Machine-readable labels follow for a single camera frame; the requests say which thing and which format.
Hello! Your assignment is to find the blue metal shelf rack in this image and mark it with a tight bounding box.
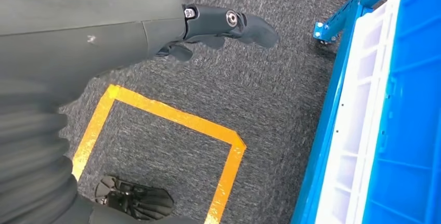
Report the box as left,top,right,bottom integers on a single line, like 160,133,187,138
290,0,418,224

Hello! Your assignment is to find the black robot foot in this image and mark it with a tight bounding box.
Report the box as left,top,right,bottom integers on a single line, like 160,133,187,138
94,175,175,222

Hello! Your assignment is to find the white plastic crate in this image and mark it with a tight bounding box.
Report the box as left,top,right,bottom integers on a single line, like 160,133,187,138
315,0,414,224

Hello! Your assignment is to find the blue plastic crate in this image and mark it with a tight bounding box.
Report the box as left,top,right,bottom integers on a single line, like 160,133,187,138
361,0,441,224

